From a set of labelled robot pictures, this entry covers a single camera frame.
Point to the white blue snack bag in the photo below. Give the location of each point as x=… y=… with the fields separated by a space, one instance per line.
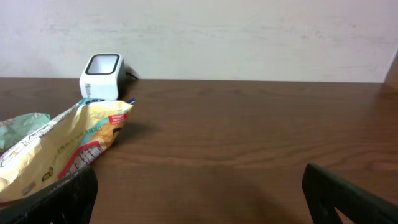
x=67 y=143

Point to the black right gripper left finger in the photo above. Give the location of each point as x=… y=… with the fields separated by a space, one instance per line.
x=69 y=200

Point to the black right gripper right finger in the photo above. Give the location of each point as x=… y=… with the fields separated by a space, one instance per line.
x=326 y=193

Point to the white barcode scanner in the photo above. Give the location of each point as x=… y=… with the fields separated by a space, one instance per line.
x=103 y=77

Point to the teal snack packet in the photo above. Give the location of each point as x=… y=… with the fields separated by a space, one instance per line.
x=15 y=129

